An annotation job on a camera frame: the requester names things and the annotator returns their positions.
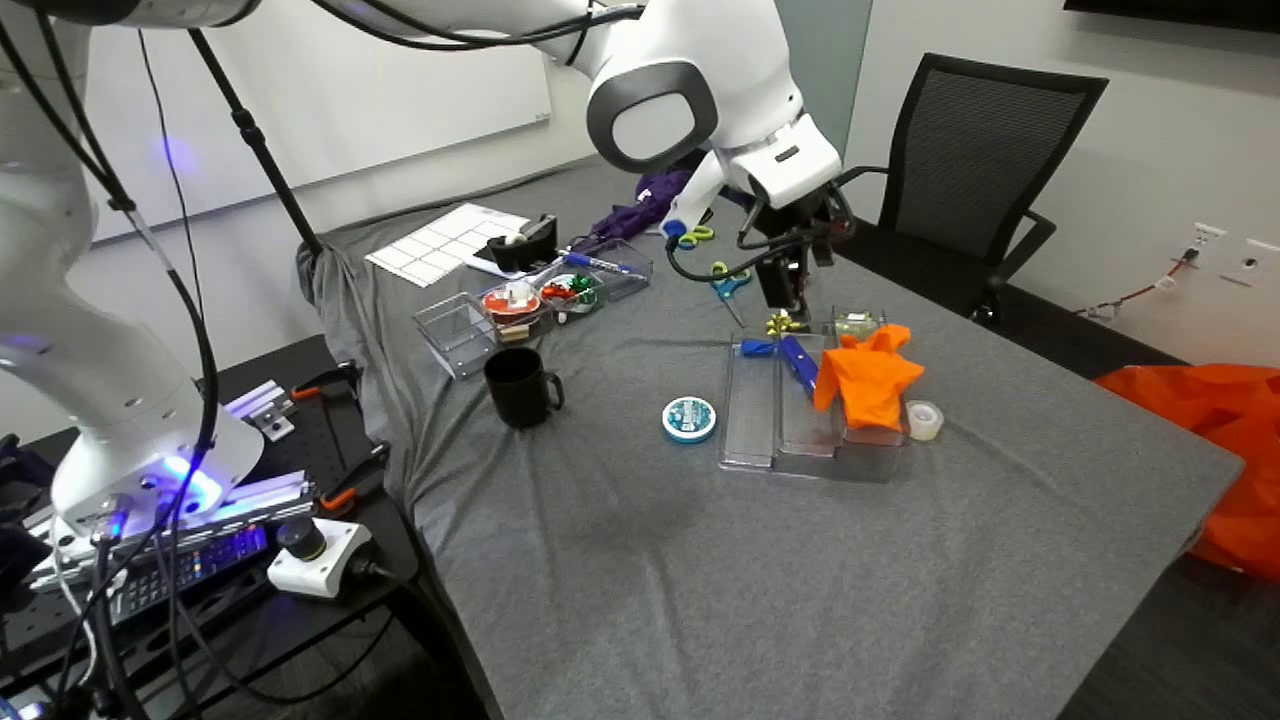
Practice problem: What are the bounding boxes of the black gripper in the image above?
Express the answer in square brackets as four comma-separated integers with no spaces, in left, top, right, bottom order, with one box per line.
[748,188,855,318]

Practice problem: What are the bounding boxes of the orange cloth piece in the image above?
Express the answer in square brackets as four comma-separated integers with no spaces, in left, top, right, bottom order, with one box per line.
[811,323,926,432]

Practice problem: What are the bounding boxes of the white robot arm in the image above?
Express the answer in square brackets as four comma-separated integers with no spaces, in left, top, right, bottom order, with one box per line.
[0,0,842,327]

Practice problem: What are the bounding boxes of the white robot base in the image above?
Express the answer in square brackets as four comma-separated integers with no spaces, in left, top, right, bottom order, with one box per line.
[0,0,273,538]

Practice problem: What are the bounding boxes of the clear acrylic stairs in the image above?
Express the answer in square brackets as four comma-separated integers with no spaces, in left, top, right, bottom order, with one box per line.
[719,311,926,480]

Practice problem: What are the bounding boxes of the black box with tablet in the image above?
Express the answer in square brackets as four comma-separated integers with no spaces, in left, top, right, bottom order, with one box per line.
[479,217,558,272]

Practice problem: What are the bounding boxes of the empty clear plastic box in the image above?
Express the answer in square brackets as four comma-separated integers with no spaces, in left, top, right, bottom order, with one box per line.
[418,294,496,380]

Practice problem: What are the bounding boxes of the white controller box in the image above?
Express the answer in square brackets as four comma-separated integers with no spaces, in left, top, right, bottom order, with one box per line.
[268,518,374,602]

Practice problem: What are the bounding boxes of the green yellow scissors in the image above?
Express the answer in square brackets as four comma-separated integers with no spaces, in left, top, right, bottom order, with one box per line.
[713,261,748,327]

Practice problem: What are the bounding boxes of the gold gift bow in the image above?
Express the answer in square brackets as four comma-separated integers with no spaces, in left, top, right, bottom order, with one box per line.
[763,307,807,339]

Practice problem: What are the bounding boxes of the blue green scissors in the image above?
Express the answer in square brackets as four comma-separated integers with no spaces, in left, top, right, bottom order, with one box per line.
[660,219,717,254]

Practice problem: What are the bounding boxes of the black mesh office chair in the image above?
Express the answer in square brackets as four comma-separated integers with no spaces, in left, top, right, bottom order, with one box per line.
[842,54,1109,327]

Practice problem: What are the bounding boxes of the blue white tape roll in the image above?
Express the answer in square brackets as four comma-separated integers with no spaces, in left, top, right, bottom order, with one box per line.
[660,395,719,444]

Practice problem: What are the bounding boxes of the small clear tape roll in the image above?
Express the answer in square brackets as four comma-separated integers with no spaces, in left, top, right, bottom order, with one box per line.
[910,400,944,444]

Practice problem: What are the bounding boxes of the grey table cloth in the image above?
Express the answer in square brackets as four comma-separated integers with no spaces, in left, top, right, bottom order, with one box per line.
[293,157,1247,720]

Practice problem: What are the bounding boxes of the black mug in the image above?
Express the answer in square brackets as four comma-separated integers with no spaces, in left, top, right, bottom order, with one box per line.
[485,350,566,430]

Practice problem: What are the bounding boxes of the white label sheet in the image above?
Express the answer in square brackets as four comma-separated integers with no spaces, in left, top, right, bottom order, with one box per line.
[369,206,526,290]

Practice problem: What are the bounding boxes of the orange plastic bag on floor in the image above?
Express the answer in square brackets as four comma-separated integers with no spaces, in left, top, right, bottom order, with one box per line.
[1100,366,1280,579]

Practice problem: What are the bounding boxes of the wall power outlet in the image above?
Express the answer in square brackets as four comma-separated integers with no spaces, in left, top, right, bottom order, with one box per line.
[1192,225,1280,290]

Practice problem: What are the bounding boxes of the black camera tripod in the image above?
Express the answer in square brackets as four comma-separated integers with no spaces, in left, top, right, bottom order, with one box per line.
[190,30,326,257]

